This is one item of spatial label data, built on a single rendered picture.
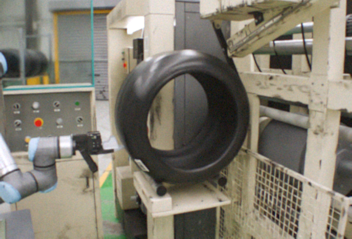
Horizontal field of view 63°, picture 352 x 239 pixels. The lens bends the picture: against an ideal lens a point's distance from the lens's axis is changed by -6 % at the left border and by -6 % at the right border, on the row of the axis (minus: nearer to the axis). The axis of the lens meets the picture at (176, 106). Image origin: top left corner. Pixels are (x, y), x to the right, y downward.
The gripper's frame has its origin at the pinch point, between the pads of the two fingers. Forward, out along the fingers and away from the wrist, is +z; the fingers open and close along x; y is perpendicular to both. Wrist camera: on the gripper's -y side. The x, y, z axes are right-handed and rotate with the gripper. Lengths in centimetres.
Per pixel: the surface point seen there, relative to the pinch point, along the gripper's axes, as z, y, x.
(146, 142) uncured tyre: 7.8, 5.2, -12.3
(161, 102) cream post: 25.2, 14.4, 26.2
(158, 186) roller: 13.0, -14.3, -10.1
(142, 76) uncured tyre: 7.2, 30.3, -8.1
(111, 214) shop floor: 11, -108, 142
